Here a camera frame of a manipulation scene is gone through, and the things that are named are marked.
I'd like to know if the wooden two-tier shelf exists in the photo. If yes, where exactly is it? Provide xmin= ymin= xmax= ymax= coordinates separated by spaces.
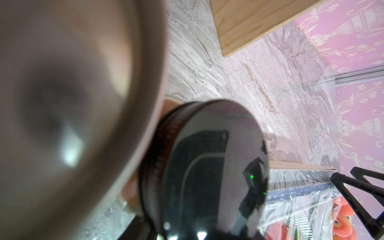
xmin=210 ymin=0 xmax=323 ymax=57

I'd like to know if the striped plate of peaches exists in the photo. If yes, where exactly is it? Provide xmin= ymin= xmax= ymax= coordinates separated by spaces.
xmin=332 ymin=197 xmax=358 ymax=240

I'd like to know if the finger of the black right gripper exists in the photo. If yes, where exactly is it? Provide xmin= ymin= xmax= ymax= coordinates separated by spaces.
xmin=330 ymin=167 xmax=384 ymax=240

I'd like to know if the cream plastic wrap dispenser box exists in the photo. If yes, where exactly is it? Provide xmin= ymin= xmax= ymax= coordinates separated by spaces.
xmin=266 ymin=161 xmax=337 ymax=204

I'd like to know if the transparent plastic wrap sheet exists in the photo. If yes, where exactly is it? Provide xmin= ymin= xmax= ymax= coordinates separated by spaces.
xmin=258 ymin=186 xmax=340 ymax=240

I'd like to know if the red cola can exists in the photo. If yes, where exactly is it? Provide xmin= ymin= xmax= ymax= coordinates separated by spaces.
xmin=1 ymin=1 xmax=168 ymax=240

